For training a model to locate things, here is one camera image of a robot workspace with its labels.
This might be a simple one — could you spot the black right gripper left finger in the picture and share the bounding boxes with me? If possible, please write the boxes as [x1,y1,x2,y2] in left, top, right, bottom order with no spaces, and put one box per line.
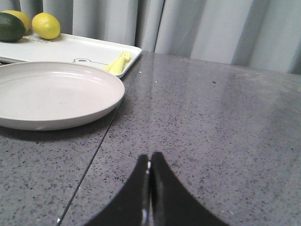
[85,154,150,226]

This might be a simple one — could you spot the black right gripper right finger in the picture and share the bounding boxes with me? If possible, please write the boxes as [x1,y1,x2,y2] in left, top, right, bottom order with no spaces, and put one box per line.
[150,152,227,226]

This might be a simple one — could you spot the beige round plate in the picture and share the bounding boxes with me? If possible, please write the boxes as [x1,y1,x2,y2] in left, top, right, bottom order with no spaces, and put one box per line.
[0,62,125,131]

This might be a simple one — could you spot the white bear print tray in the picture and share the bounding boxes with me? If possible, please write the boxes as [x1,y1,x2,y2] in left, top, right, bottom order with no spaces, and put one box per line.
[0,33,142,78]

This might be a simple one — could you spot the yellow plastic utensil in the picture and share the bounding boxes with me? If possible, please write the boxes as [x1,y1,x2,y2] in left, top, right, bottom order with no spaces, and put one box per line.
[101,61,116,72]

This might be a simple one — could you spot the yellow plastic fork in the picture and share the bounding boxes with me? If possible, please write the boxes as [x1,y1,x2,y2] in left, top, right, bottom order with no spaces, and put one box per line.
[109,50,131,75]

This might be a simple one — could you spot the grey curtain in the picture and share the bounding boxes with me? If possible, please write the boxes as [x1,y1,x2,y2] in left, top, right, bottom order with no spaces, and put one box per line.
[0,0,301,74]

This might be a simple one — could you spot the yellow lemon front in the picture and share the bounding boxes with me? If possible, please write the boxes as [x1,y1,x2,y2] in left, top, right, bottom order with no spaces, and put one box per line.
[32,12,61,40]

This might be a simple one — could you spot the yellow lemon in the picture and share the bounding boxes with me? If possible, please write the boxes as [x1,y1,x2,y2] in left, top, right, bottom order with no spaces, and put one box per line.
[32,12,61,40]
[3,10,32,32]

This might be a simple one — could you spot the green lime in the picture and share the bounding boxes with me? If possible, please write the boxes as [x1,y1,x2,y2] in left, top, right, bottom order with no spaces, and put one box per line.
[0,12,26,42]

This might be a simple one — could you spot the yellow lemon back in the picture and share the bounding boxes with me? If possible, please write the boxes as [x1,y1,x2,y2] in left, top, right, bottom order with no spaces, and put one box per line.
[3,10,32,32]

